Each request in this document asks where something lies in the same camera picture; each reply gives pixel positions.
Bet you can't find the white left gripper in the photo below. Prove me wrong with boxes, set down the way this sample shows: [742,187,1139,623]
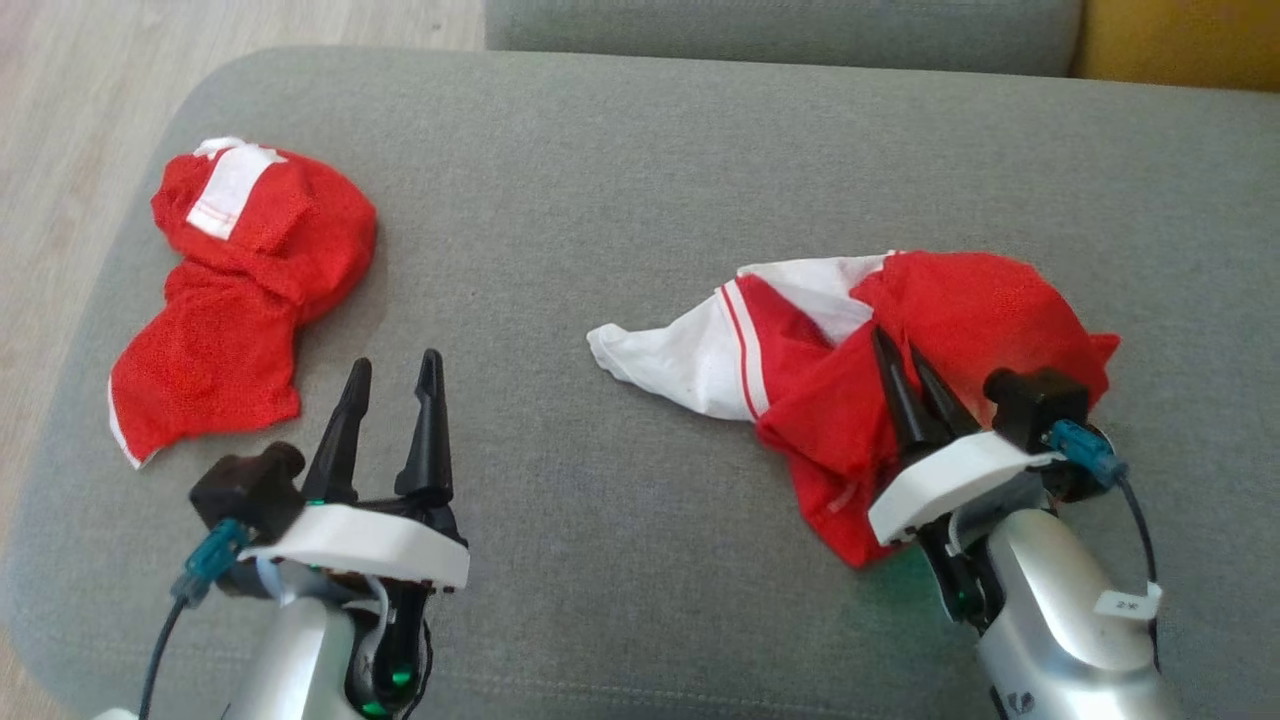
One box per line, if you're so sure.
[240,348,471,591]

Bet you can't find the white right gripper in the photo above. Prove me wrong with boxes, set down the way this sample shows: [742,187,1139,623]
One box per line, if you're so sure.
[868,325,1066,546]

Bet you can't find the red basketball jersey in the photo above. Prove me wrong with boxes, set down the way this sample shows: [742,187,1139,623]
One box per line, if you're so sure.
[587,250,1121,569]

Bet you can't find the red basketball shorts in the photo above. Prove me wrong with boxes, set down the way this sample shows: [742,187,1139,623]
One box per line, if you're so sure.
[108,137,379,469]

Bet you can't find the grey sofa seat cushion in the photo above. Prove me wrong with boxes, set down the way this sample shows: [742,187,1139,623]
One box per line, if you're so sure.
[0,45,1280,720]

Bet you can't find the grey sofa back cushion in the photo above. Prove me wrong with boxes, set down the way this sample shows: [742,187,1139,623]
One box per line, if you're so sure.
[485,0,1086,79]

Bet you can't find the yellow cushion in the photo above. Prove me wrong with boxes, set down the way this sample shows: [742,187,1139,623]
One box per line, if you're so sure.
[1075,0,1280,93]

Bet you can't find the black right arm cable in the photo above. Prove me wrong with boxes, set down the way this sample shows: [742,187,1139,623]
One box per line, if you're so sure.
[1048,420,1161,671]

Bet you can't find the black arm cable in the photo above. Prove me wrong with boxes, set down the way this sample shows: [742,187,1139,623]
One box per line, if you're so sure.
[1048,420,1161,671]
[138,518,251,720]

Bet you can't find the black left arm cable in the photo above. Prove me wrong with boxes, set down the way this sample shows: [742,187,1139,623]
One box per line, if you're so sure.
[138,518,251,720]

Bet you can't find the white cable label tag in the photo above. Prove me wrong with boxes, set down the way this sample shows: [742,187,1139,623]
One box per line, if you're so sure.
[1095,583,1163,618]

